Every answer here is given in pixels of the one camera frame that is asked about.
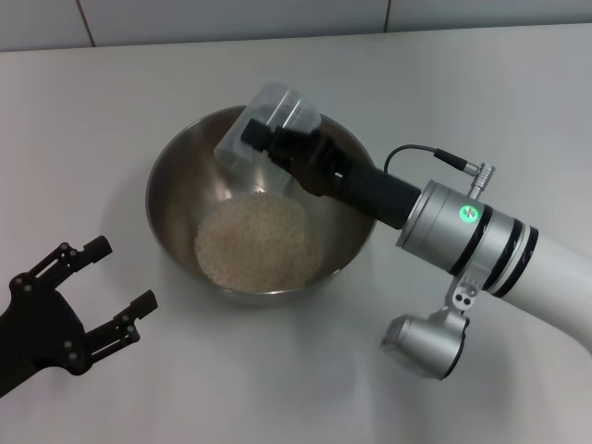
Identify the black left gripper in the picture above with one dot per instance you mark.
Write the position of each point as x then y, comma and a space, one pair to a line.
39, 328

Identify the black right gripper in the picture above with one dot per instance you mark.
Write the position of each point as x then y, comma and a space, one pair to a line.
374, 194

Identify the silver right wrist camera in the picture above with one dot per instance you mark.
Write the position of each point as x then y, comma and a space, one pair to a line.
425, 342

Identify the clear plastic cup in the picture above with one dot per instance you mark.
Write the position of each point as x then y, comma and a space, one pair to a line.
277, 94

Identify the stainless steel mixing bowl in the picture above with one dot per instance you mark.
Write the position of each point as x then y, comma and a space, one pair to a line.
185, 185

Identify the white rice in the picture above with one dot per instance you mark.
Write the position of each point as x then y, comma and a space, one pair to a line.
259, 245

